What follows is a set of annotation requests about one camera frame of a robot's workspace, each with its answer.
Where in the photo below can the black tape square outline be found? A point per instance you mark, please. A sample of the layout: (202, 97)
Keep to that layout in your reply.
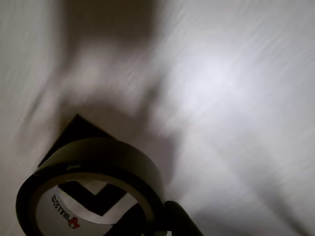
(76, 130)

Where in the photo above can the black tape roll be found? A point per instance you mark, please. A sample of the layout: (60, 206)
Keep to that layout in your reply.
(98, 157)

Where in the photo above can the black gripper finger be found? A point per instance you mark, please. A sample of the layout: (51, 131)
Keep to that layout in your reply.
(137, 223)
(179, 218)

